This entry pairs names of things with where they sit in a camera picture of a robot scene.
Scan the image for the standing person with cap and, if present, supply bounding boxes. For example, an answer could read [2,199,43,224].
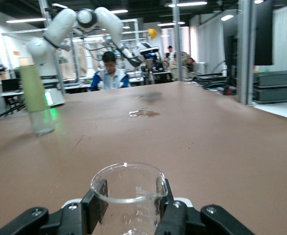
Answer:
[165,45,178,65]

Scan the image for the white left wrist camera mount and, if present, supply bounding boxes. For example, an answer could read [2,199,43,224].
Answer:
[137,41,160,53]

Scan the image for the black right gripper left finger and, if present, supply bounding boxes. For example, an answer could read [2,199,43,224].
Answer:
[0,178,109,235]

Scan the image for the grey stacked trays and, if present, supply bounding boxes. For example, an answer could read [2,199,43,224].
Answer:
[252,70,287,103]

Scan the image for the metal support pole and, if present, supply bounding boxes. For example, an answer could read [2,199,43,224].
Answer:
[236,0,257,106]
[171,0,183,83]

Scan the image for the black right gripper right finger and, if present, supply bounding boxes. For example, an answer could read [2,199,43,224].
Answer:
[154,178,257,235]

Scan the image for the clear glass measuring beaker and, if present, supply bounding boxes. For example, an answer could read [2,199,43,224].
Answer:
[90,162,168,235]

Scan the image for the green frosted bottle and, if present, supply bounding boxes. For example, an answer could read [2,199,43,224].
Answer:
[19,65,56,137]

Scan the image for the brown table cloth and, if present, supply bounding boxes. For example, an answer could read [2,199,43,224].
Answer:
[0,80,287,235]

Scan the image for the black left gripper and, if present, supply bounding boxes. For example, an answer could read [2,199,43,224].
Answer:
[143,51,160,62]

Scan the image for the spilled liquid puddle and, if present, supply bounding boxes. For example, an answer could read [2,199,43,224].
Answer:
[128,109,161,118]

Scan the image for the seated person blue jacket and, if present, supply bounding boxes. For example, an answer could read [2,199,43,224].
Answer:
[89,50,132,92]

